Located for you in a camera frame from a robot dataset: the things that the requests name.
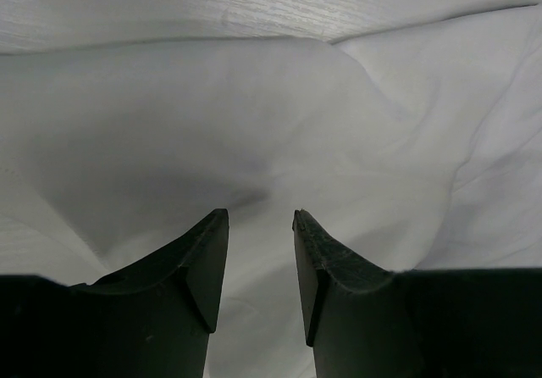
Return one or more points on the white t shirt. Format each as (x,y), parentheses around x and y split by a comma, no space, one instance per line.
(417,148)

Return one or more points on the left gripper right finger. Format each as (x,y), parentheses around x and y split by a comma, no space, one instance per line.
(354,319)

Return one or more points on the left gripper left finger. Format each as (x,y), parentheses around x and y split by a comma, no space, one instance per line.
(153,318)

